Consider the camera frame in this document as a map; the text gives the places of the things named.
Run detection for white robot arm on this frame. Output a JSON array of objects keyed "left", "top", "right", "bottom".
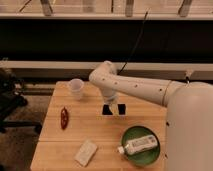
[{"left": 89, "top": 61, "right": 213, "bottom": 171}]

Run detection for clear plastic cup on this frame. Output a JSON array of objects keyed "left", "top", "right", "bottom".
[{"left": 67, "top": 78, "right": 84, "bottom": 100}]

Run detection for white sponge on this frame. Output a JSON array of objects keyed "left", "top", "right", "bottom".
[{"left": 75, "top": 140, "right": 98, "bottom": 167}]

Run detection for red chili pepper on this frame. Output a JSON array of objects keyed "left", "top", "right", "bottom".
[{"left": 61, "top": 107, "right": 69, "bottom": 130}]

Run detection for black office chair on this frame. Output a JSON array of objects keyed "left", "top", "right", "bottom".
[{"left": 0, "top": 69, "right": 42, "bottom": 134}]

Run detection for black hanging cable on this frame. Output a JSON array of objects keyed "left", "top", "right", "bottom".
[{"left": 117, "top": 10, "right": 150, "bottom": 76}]

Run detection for white plastic bottle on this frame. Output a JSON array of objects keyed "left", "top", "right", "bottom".
[{"left": 118, "top": 135, "right": 158, "bottom": 155}]

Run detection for green plate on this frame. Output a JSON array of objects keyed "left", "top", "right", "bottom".
[{"left": 118, "top": 126, "right": 160, "bottom": 167}]

